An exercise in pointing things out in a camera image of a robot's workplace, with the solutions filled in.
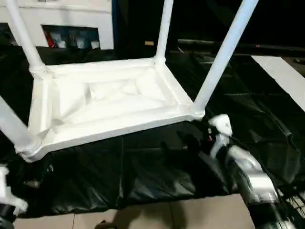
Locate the white plastic table top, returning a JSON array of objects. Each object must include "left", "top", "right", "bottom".
[{"left": 15, "top": 57, "right": 205, "bottom": 163}]

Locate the black table mat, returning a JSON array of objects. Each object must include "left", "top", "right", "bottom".
[{"left": 0, "top": 44, "right": 305, "bottom": 218}]

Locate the white flat board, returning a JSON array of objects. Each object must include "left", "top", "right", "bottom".
[{"left": 251, "top": 55, "right": 305, "bottom": 109}]

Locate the blue curtain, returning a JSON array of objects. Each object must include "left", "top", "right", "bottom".
[{"left": 111, "top": 0, "right": 120, "bottom": 48}]

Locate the white glass-door cabinet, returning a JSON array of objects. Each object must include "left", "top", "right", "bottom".
[{"left": 0, "top": 0, "right": 115, "bottom": 50}]

